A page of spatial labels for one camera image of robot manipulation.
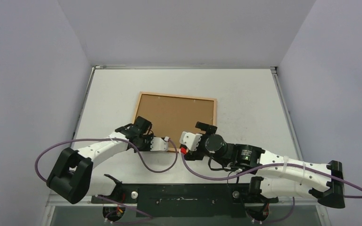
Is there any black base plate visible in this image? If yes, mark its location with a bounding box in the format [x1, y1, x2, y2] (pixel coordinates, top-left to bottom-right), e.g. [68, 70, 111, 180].
[91, 183, 279, 218]

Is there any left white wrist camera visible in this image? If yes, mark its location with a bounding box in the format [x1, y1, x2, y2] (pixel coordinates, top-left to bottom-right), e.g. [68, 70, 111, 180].
[150, 137, 170, 152]

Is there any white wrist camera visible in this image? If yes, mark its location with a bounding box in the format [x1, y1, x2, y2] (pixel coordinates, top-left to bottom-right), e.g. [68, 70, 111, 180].
[150, 137, 170, 152]
[179, 131, 203, 154]

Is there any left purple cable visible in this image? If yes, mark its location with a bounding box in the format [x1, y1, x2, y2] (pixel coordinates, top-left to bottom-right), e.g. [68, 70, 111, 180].
[34, 137, 180, 226]

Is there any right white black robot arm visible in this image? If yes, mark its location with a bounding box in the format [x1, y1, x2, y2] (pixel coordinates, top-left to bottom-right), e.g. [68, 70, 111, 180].
[179, 122, 346, 209]

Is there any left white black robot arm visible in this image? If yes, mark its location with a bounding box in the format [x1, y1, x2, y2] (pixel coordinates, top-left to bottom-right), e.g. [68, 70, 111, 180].
[46, 116, 153, 204]

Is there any brown backing board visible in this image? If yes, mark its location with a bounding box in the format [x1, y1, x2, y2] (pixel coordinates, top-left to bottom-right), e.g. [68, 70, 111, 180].
[135, 94, 215, 147]

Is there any aluminium rail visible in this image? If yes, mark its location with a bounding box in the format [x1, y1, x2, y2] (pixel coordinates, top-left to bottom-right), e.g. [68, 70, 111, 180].
[46, 184, 329, 207]

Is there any wooden picture frame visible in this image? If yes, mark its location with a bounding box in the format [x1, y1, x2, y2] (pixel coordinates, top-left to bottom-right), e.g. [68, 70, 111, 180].
[132, 91, 218, 153]

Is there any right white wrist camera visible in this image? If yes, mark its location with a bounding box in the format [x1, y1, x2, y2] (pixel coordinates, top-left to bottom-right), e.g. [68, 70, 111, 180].
[179, 131, 203, 154]

